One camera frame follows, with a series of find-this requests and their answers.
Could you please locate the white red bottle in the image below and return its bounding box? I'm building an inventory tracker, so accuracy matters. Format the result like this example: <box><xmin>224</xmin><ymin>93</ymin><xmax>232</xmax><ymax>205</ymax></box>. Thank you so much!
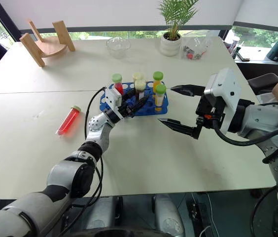
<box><xmin>224</xmin><ymin>37</ymin><xmax>241</xmax><ymax>54</ymax></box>

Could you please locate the orange tube green cap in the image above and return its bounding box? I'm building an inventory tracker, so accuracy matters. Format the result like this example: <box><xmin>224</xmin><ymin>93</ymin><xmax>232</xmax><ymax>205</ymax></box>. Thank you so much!
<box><xmin>152</xmin><ymin>71</ymin><xmax>164</xmax><ymax>91</ymax></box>

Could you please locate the black floor power strip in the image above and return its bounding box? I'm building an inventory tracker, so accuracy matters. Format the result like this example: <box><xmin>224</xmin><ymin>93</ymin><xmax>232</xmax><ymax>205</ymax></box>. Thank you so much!
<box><xmin>185</xmin><ymin>192</ymin><xmax>211</xmax><ymax>237</ymax></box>

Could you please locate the potted palm white pot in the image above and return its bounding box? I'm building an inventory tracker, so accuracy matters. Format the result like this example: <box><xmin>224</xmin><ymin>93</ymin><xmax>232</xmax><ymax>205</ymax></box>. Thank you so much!
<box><xmin>157</xmin><ymin>0</ymin><xmax>200</xmax><ymax>57</ymax></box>

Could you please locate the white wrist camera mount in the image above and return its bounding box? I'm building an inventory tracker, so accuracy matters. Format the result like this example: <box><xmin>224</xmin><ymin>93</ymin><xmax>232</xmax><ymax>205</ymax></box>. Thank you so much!
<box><xmin>104</xmin><ymin>88</ymin><xmax>123</xmax><ymax>112</ymax></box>
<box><xmin>204</xmin><ymin>68</ymin><xmax>243</xmax><ymax>135</ymax></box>

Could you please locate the white capped test tube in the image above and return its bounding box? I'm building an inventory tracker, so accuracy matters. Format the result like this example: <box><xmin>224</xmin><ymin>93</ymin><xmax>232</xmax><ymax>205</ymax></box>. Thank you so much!
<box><xmin>132</xmin><ymin>72</ymin><xmax>146</xmax><ymax>83</ymax></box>

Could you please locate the yellow tube green cap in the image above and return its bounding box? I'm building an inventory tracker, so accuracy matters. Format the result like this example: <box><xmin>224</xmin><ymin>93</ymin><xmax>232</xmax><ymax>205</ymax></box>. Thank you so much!
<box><xmin>154</xmin><ymin>84</ymin><xmax>167</xmax><ymax>112</ymax></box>

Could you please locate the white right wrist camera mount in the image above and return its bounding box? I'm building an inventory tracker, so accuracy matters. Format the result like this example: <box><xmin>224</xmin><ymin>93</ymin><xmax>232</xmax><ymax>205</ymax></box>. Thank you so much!
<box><xmin>204</xmin><ymin>68</ymin><xmax>243</xmax><ymax>135</ymax></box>

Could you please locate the clear plastic bag with bits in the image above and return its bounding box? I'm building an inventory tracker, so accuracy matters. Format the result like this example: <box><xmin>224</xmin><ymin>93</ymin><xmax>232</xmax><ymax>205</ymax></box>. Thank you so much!
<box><xmin>180</xmin><ymin>30</ymin><xmax>212</xmax><ymax>61</ymax></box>

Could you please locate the dark liquid tube white cap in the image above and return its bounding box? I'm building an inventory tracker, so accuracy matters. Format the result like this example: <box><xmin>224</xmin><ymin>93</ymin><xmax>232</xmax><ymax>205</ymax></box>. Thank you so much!
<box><xmin>134</xmin><ymin>79</ymin><xmax>146</xmax><ymax>103</ymax></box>

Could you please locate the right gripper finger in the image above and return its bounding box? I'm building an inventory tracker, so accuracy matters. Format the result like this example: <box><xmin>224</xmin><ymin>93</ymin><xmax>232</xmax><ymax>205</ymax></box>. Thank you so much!
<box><xmin>170</xmin><ymin>83</ymin><xmax>207</xmax><ymax>97</ymax></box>
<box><xmin>157</xmin><ymin>118</ymin><xmax>204</xmax><ymax>140</ymax></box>

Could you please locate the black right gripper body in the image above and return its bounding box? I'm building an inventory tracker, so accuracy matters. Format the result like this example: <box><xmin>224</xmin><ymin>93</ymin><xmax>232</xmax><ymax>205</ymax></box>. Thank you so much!
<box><xmin>195</xmin><ymin>93</ymin><xmax>226</xmax><ymax>131</ymax></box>

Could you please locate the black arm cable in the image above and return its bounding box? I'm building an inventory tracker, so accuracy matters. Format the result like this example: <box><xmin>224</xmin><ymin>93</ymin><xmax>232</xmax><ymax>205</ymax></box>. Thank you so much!
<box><xmin>211</xmin><ymin>101</ymin><xmax>278</xmax><ymax>165</ymax></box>
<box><xmin>60</xmin><ymin>86</ymin><xmax>107</xmax><ymax>235</ymax></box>

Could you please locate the blue test tube rack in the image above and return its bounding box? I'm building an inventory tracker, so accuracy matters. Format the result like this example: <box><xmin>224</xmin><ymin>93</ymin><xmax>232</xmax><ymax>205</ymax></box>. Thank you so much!
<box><xmin>100</xmin><ymin>81</ymin><xmax>169</xmax><ymax>117</ymax></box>

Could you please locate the grey rounded robot leg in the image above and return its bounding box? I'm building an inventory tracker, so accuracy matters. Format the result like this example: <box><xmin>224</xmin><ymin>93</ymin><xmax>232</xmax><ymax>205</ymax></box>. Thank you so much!
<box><xmin>151</xmin><ymin>194</ymin><xmax>185</xmax><ymax>237</ymax></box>
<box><xmin>79</xmin><ymin>196</ymin><xmax>124</xmax><ymax>237</ymax></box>

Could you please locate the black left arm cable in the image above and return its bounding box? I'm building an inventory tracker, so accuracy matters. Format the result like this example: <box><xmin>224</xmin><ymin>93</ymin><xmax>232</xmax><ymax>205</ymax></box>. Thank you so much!
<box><xmin>60</xmin><ymin>86</ymin><xmax>107</xmax><ymax>235</ymax></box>

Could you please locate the clear glass bowl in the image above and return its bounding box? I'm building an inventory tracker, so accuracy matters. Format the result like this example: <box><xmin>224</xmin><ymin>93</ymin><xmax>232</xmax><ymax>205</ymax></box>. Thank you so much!
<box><xmin>105</xmin><ymin>36</ymin><xmax>132</xmax><ymax>59</ymax></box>

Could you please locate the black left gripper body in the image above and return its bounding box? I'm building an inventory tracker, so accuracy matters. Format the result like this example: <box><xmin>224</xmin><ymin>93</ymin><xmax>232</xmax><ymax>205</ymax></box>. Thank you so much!
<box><xmin>115</xmin><ymin>102</ymin><xmax>137</xmax><ymax>120</ymax></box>

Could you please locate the red tube green cap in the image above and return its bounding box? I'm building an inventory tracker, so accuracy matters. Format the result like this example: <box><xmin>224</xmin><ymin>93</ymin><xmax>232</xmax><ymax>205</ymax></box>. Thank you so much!
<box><xmin>111</xmin><ymin>73</ymin><xmax>125</xmax><ymax>96</ymax></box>
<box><xmin>55</xmin><ymin>105</ymin><xmax>82</xmax><ymax>136</ymax></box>

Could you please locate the wooden stand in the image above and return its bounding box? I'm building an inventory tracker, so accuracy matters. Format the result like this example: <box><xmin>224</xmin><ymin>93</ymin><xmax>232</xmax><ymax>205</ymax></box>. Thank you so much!
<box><xmin>19</xmin><ymin>19</ymin><xmax>76</xmax><ymax>68</ymax></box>

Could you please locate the black office chair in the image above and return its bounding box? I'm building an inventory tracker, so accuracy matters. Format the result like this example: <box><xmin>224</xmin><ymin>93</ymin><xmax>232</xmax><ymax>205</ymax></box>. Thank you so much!
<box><xmin>247</xmin><ymin>73</ymin><xmax>278</xmax><ymax>96</ymax></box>

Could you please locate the black body cable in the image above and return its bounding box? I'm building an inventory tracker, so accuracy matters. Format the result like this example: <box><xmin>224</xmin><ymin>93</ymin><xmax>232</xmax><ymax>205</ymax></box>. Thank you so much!
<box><xmin>249</xmin><ymin>186</ymin><xmax>278</xmax><ymax>237</ymax></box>

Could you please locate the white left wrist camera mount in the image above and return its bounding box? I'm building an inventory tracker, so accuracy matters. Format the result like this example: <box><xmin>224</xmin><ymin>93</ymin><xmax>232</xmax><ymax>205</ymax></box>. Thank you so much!
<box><xmin>104</xmin><ymin>88</ymin><xmax>123</xmax><ymax>112</ymax></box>

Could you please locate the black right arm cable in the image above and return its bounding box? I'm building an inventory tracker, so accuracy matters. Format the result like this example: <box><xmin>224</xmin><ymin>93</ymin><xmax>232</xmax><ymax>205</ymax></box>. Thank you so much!
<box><xmin>211</xmin><ymin>101</ymin><xmax>278</xmax><ymax>165</ymax></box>

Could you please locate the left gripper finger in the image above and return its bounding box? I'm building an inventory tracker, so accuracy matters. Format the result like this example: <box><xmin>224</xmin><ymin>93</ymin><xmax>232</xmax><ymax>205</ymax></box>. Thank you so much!
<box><xmin>130</xmin><ymin>93</ymin><xmax>154</xmax><ymax>117</ymax></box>
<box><xmin>123</xmin><ymin>88</ymin><xmax>139</xmax><ymax>106</ymax></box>

